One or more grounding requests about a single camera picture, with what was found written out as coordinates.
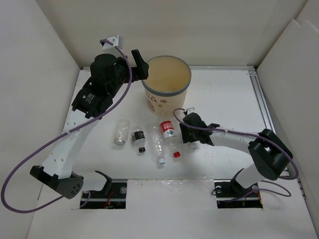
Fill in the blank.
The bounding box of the clear crumpled bottle white cap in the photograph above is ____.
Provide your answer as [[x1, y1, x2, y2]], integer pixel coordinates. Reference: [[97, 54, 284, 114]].
[[150, 124, 165, 166]]

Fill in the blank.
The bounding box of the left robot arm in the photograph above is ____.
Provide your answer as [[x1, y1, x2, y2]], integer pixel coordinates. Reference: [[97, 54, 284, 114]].
[[30, 49, 149, 199]]

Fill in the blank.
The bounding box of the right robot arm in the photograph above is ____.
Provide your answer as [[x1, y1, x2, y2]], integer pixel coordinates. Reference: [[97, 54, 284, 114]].
[[179, 113, 293, 196]]

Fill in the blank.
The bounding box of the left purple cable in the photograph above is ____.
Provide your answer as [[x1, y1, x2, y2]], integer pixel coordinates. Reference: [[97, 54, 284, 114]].
[[0, 39, 133, 214]]

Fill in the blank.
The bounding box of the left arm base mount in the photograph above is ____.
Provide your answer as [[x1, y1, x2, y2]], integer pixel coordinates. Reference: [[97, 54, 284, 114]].
[[79, 170, 127, 210]]

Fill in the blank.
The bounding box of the small bottle with black cap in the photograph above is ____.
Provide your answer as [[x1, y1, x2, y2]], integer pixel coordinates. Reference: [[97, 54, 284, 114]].
[[131, 126, 146, 153]]

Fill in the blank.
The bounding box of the clear jar with silver lid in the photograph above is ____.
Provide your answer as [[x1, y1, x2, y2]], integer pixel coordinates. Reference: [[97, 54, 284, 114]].
[[114, 119, 131, 146]]

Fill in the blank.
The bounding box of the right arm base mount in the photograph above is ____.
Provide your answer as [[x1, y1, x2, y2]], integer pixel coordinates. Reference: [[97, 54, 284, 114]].
[[211, 173, 263, 209]]

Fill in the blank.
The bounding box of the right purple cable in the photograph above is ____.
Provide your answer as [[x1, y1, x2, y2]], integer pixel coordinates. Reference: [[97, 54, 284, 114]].
[[173, 108, 300, 202]]

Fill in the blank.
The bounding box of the clear bottle white cap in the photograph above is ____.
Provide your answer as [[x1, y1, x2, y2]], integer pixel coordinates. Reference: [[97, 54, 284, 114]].
[[189, 142, 198, 151], [150, 124, 165, 166]]

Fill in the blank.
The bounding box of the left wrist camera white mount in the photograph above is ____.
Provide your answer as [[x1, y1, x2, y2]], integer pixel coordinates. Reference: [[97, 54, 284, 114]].
[[100, 34, 123, 50]]

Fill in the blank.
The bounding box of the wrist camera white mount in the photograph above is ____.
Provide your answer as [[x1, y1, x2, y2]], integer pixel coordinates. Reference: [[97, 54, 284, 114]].
[[100, 34, 123, 50], [186, 108, 195, 114]]

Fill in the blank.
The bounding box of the red label bottle red cap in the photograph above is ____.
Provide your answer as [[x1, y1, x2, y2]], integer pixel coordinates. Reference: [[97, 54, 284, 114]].
[[159, 120, 180, 158]]

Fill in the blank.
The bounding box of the purple cable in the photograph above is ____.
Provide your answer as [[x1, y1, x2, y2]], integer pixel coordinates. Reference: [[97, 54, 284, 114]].
[[0, 39, 133, 214], [173, 108, 300, 202]]

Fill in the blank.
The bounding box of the beige bin with grey rim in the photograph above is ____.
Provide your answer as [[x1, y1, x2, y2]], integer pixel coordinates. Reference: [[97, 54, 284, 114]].
[[142, 55, 192, 118]]

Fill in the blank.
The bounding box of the aluminium rail frame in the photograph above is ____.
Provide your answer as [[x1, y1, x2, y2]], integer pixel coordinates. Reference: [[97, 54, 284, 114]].
[[88, 66, 273, 142]]

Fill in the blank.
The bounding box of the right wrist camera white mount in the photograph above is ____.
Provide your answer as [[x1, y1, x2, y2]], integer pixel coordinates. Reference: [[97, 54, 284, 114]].
[[186, 108, 195, 114]]

